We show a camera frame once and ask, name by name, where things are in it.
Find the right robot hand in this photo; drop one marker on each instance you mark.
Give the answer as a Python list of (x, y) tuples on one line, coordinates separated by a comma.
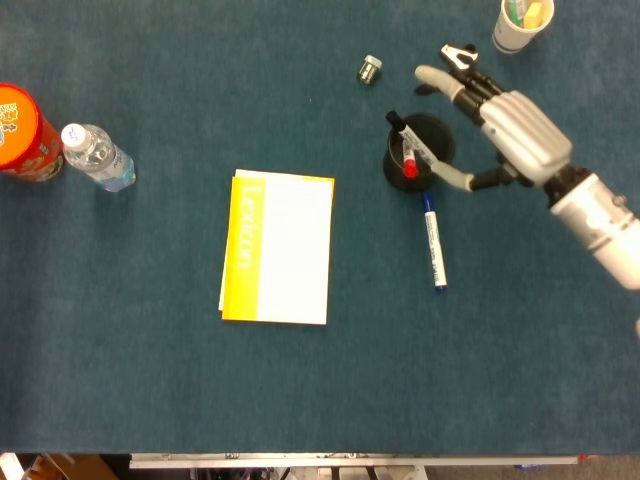
[(525, 135)]

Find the blue whiteboard marker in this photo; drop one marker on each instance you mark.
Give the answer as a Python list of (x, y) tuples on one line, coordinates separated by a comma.
[(434, 240)]

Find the black whiteboard marker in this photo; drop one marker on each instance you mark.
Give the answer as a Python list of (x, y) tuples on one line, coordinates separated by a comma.
[(412, 140)]

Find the small green pencil sharpener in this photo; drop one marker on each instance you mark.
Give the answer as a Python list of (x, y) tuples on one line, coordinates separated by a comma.
[(369, 69)]

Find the brown cardboard box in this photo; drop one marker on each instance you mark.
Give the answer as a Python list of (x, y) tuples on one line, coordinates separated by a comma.
[(70, 467)]

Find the clear plastic water bottle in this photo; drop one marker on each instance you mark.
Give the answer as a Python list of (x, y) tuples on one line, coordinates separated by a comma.
[(100, 160)]

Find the yellow and white notebook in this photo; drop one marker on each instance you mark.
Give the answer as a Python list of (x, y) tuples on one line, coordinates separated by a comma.
[(292, 250)]

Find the metal table frame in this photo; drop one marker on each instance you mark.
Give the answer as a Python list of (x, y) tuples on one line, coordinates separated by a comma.
[(350, 461)]

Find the green white glue stick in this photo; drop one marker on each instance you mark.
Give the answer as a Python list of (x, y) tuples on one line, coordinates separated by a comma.
[(517, 9)]

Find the white paper cup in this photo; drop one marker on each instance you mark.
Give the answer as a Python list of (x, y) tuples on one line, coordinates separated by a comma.
[(510, 35)]

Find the blue felt table cover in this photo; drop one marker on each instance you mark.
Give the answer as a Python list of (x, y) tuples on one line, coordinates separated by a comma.
[(320, 390)]

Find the red orange snack can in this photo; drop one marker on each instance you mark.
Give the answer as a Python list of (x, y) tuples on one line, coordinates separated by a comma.
[(22, 132)]

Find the yellow eraser block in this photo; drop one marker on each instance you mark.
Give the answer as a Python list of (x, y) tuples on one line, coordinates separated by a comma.
[(533, 14)]

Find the black mesh pen holder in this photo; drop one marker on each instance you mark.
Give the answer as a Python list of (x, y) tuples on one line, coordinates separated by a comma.
[(440, 135)]

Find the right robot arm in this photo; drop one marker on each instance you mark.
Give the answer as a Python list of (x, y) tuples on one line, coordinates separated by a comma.
[(600, 225)]

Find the red whiteboard marker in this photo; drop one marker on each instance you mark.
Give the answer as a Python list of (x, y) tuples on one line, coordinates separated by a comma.
[(410, 170)]

